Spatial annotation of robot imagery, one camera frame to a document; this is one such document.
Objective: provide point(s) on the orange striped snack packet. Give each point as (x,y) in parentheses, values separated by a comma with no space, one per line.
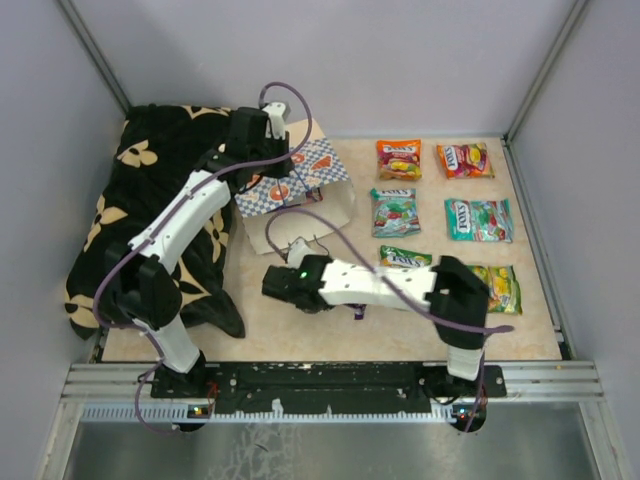
(399,159)

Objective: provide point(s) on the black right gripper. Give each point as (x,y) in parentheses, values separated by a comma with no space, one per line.
(327,307)

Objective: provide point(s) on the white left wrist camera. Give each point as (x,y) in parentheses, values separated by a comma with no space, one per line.
(277,113)

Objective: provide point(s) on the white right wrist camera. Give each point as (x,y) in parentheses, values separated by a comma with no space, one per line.
(297,251)

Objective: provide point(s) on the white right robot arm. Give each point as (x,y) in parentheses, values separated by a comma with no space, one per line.
(449,294)

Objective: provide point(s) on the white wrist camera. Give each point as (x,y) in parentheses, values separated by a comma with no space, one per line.
(297,251)
(277,113)

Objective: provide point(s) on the blue checkered paper bag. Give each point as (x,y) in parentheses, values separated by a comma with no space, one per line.
(319,183)

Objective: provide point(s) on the orange Fox's candy packet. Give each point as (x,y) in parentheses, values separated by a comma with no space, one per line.
(468,160)

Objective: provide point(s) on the black floral plush blanket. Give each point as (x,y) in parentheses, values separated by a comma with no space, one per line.
(159,147)

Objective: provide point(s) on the aluminium corner post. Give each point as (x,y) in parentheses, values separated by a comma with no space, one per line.
(567,30)
(98,59)

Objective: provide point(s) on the right aluminium corner post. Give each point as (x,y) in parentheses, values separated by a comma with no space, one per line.
(567,30)

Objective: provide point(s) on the teal Fox's candy packet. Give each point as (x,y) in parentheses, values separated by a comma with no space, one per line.
(479,220)

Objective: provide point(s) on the aluminium frame rail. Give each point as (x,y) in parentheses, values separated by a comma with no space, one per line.
(533,380)

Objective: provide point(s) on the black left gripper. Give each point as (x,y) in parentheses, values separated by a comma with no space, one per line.
(281,169)

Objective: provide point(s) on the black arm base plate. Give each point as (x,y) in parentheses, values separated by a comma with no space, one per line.
(346,387)

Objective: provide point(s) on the purple snack packet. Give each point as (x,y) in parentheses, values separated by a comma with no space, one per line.
(358,310)

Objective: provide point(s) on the white slotted cable duct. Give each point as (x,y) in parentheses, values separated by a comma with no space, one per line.
(156,414)

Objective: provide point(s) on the left aluminium corner post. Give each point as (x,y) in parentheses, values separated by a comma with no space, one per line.
(98,59)

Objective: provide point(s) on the green snack packet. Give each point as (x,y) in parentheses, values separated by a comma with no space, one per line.
(391,256)

